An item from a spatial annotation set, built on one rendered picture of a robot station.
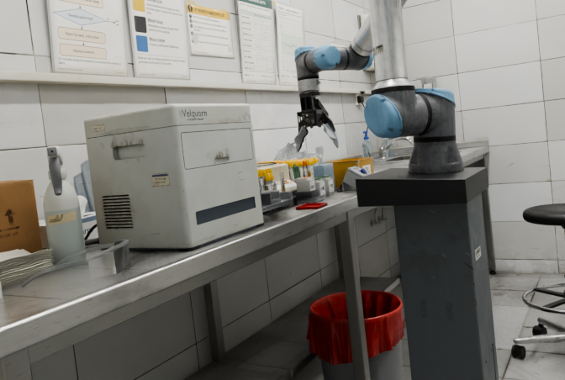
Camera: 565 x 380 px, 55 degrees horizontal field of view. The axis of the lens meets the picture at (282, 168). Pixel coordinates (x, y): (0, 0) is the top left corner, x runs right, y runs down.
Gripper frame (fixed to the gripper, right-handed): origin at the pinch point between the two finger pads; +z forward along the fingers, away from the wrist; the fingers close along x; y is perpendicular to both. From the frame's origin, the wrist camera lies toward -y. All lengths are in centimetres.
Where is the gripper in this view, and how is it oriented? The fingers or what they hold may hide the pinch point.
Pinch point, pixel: (318, 150)
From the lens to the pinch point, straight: 188.7
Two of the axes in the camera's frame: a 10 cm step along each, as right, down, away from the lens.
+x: 9.1, -0.8, -4.2
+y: -4.1, 0.9, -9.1
